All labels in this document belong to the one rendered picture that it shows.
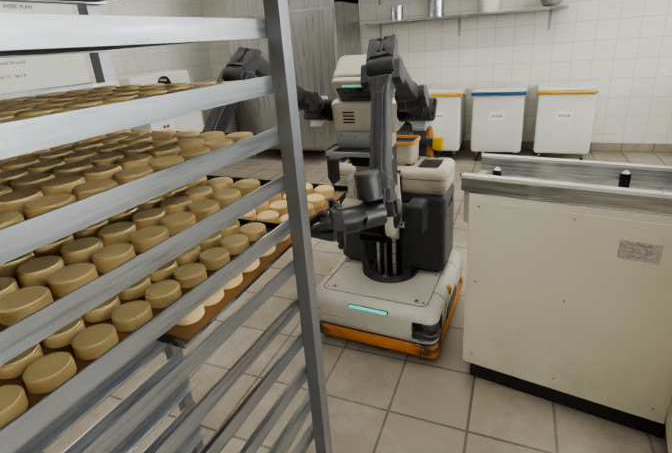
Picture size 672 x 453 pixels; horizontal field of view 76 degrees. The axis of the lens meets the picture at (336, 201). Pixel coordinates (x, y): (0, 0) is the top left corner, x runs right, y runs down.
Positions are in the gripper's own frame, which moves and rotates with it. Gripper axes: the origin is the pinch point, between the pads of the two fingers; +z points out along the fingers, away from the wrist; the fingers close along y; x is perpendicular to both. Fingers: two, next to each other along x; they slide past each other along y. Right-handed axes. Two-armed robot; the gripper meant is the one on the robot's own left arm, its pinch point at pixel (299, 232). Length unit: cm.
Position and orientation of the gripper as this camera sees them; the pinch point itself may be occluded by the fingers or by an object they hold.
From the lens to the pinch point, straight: 93.0
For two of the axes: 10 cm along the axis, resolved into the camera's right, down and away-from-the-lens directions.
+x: -3.5, -3.2, 8.8
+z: -9.3, 2.1, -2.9
